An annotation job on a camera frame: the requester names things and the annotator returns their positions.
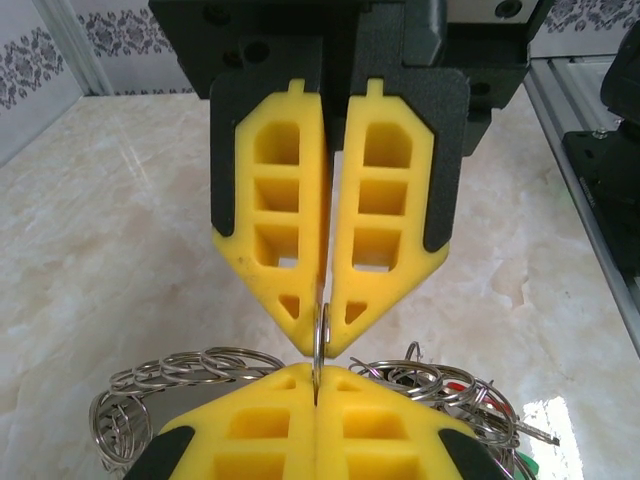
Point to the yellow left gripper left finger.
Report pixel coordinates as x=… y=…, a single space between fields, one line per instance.
x=260 y=425

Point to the green key tag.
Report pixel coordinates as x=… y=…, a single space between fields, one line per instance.
x=530 y=465

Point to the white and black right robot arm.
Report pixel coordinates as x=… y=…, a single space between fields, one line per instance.
x=625 y=75

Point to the aluminium right frame post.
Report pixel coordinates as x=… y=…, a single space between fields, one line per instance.
x=80 y=45

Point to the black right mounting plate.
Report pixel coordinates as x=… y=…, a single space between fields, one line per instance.
x=600 y=210

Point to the metal disc with key rings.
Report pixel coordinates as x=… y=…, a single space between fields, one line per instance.
x=170 y=407

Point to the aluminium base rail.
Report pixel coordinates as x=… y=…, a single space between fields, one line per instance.
x=555 y=100

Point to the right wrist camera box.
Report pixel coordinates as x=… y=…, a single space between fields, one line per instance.
x=475 y=10

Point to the red key tag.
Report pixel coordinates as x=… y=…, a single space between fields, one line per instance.
x=492 y=405

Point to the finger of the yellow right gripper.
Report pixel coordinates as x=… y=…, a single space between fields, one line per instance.
x=245 y=200
x=420 y=200

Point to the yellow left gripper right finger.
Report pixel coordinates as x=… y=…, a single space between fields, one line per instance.
x=380 y=425

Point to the silver key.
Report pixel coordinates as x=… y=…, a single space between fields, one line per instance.
x=537 y=434

